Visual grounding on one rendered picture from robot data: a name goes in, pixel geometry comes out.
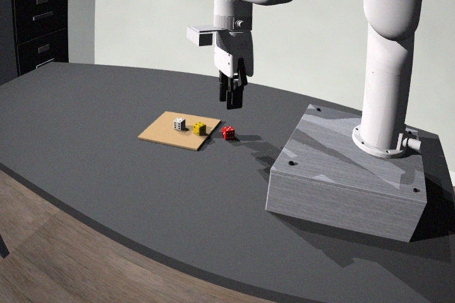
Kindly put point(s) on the tan square mat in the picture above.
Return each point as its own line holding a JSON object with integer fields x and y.
{"x": 162, "y": 131}

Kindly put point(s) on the red die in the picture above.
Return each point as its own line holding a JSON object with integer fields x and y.
{"x": 228, "y": 133}

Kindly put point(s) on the yellow die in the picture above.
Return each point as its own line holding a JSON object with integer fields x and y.
{"x": 199, "y": 128}

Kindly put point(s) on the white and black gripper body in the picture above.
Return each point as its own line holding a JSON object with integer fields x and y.
{"x": 231, "y": 45}

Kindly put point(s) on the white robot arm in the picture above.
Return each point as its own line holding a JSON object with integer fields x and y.
{"x": 391, "y": 36}

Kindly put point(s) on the white die with black pips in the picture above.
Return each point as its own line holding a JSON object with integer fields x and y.
{"x": 179, "y": 123}

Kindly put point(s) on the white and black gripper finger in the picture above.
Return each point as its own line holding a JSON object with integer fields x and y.
{"x": 223, "y": 86}
{"x": 234, "y": 94}

